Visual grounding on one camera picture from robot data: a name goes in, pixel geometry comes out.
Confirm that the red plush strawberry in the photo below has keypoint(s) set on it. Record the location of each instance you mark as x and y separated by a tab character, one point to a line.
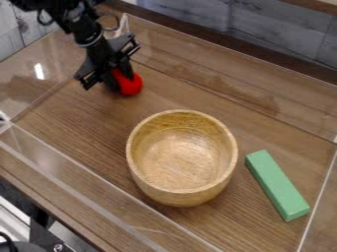
128	86

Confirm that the clear acrylic tray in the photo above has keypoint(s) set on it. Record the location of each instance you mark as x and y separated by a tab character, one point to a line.
64	134

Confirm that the green rectangular block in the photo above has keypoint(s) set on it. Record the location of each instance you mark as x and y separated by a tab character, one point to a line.
279	189

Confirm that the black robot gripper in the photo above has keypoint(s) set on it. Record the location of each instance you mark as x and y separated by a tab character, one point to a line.
105	55

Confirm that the black metal stand base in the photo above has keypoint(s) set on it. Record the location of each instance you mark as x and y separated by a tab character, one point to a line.
24	237

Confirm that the clear acrylic corner bracket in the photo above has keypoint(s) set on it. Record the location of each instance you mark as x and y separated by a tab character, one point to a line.
115	24

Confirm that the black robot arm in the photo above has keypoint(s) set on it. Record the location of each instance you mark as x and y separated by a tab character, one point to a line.
73	15

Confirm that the light wooden bowl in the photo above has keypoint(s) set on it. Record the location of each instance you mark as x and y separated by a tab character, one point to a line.
181	154

